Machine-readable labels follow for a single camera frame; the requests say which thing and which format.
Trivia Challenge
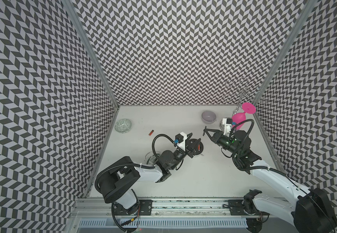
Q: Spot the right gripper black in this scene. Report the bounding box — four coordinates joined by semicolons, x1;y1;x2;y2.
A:
204;128;241;155

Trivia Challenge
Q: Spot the white alarm clock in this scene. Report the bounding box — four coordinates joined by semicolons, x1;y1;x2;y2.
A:
145;151;157;166
188;138;204;157

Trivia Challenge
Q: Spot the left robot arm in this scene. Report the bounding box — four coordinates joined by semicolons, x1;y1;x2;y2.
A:
94;132;204;215

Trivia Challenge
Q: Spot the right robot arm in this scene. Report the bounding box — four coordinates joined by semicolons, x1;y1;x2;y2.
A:
203;119;337;233

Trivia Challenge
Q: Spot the lilac small bowl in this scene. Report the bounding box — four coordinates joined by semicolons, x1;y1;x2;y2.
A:
201;110;217;124

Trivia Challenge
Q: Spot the pink plastic wine glass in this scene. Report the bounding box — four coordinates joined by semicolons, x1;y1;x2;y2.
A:
232;103;256;130

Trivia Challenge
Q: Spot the green patterned glass dish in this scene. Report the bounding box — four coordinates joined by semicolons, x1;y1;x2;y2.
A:
114;118;132;134

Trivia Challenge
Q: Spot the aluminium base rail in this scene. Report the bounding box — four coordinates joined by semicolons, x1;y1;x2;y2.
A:
69;197;315;219

